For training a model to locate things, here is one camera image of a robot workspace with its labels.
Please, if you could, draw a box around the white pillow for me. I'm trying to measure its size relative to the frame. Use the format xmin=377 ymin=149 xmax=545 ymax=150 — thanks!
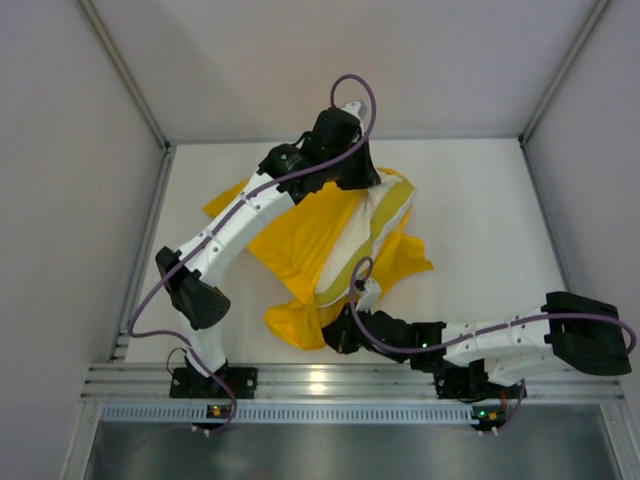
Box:
xmin=314 ymin=174 xmax=432 ymax=308

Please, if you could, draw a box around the yellow Pikachu pillowcase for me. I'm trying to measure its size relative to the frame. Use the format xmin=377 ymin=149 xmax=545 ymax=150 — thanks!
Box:
xmin=202 ymin=164 xmax=436 ymax=352

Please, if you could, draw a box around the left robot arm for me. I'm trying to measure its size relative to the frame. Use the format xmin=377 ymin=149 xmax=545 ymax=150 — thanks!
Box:
xmin=155 ymin=101 xmax=380 ymax=378

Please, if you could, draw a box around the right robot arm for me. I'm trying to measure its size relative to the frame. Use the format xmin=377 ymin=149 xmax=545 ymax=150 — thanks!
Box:
xmin=322 ymin=291 xmax=637 ymax=403

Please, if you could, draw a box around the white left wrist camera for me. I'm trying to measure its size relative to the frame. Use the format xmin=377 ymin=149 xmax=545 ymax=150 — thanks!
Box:
xmin=340 ymin=100 xmax=367 ymax=123

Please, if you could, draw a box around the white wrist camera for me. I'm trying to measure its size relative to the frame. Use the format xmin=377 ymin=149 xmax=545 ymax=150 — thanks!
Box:
xmin=355 ymin=278 xmax=382 ymax=312
xmin=340 ymin=100 xmax=367 ymax=123

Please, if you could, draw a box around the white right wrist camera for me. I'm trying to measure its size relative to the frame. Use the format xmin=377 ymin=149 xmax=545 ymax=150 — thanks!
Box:
xmin=355 ymin=278 xmax=382 ymax=312

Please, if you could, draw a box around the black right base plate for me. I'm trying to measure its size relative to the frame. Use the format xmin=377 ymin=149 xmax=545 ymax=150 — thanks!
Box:
xmin=434 ymin=367 xmax=501 ymax=403

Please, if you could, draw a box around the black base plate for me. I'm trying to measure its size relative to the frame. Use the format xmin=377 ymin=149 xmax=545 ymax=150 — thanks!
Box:
xmin=434 ymin=367 xmax=501 ymax=403
xmin=169 ymin=364 xmax=258 ymax=399

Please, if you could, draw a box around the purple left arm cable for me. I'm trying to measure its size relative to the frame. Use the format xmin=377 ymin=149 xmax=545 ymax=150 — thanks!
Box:
xmin=127 ymin=74 xmax=379 ymax=436

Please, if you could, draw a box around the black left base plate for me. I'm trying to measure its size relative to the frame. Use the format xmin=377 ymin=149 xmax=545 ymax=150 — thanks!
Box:
xmin=169 ymin=364 xmax=258 ymax=399

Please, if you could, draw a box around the right aluminium frame post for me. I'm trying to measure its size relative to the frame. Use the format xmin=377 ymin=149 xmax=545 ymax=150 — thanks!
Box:
xmin=518 ymin=0 xmax=614 ymax=149

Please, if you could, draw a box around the aluminium frame post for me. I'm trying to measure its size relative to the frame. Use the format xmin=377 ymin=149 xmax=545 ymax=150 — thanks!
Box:
xmin=518 ymin=0 xmax=614 ymax=149
xmin=75 ymin=0 xmax=171 ymax=151

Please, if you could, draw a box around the aluminium mounting rail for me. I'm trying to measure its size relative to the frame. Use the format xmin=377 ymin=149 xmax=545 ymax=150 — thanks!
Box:
xmin=81 ymin=363 xmax=624 ymax=404

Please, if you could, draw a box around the white slotted cable duct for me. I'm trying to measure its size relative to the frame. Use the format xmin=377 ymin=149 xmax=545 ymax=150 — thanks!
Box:
xmin=100 ymin=403 xmax=479 ymax=425

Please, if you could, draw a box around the left aluminium frame post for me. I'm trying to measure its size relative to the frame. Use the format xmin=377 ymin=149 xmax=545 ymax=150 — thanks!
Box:
xmin=75 ymin=0 xmax=171 ymax=151

